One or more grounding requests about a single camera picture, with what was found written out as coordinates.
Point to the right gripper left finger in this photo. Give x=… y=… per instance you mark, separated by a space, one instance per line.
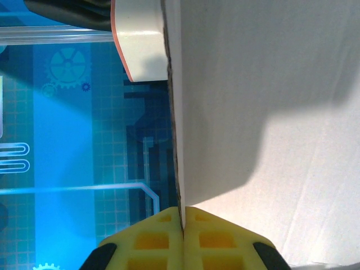
x=152 y=244

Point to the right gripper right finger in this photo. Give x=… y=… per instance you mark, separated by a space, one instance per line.
x=219 y=244

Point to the white paper box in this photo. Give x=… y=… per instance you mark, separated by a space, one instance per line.
x=253 y=84

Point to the beige knife block brown top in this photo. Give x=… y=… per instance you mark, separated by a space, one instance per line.
x=137 y=42

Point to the aluminium frame post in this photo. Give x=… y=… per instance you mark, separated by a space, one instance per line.
x=42 y=35

